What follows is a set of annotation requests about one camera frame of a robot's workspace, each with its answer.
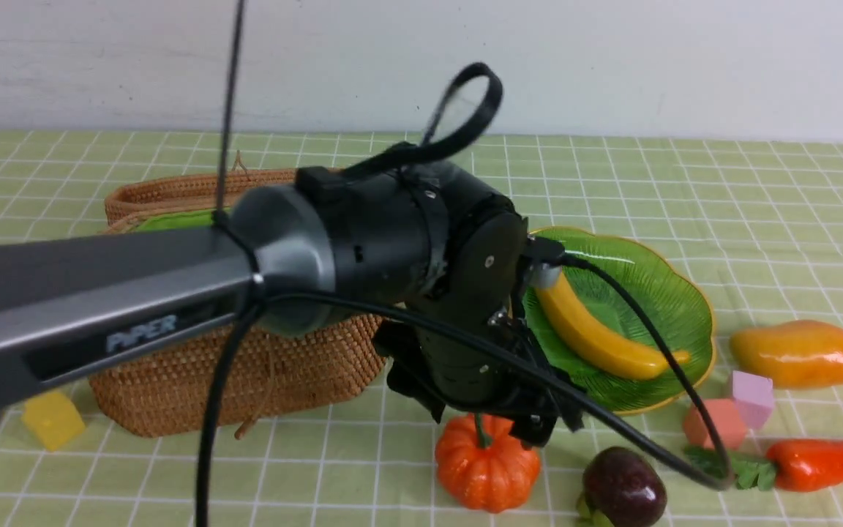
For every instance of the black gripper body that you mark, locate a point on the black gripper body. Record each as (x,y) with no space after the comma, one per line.
(480,294)

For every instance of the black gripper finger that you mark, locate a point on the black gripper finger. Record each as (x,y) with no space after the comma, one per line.
(404,383)
(534,430)

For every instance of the orange toy pumpkin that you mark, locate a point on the orange toy pumpkin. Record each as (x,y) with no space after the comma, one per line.
(484,467)

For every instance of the dark purple toy mangosteen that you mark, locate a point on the dark purple toy mangosteen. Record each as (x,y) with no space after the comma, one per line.
(620,488)

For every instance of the yellow toy banana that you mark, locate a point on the yellow toy banana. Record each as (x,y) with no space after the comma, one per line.
(588,338)

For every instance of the orange toy carrot with leaves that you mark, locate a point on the orange toy carrot with leaves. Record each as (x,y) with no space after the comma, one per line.
(794,465)

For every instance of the yellow orange toy mango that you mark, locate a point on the yellow orange toy mango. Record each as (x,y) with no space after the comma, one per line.
(802,354)

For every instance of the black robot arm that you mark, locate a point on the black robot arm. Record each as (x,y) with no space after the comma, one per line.
(296,258)

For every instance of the woven wicker basket green lining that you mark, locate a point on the woven wicker basket green lining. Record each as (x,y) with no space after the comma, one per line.
(166,393)

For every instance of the green glass leaf plate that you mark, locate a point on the green glass leaf plate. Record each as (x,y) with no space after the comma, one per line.
(677,307)

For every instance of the pink foam cube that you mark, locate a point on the pink foam cube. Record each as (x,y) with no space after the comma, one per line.
(753,396)

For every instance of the woven wicker basket lid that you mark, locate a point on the woven wicker basket lid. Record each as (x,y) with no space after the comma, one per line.
(188,192)

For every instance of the green checkered tablecloth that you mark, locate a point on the green checkered tablecloth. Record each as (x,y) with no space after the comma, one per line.
(758,226)

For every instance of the yellow foam cube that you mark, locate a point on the yellow foam cube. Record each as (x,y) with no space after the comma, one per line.
(53,419)

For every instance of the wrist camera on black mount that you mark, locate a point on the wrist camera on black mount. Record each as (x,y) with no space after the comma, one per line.
(542,260)

